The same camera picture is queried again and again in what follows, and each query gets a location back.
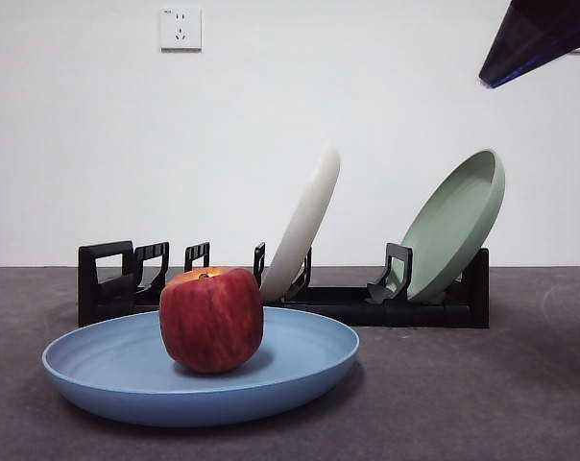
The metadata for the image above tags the blue round plate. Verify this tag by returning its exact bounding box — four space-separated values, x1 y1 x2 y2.
41 305 361 427

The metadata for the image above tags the red apple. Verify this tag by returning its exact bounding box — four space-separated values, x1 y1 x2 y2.
158 266 265 375

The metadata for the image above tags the green round plate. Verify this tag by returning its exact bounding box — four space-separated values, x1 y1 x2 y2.
399 148 507 304

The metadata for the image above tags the white wall socket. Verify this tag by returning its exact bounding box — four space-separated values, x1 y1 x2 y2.
159 7 203 52

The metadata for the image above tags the black plate rack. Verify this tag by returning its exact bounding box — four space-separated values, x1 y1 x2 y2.
77 239 492 330

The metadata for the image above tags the white round plate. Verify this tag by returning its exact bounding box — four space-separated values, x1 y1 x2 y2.
259 143 342 303

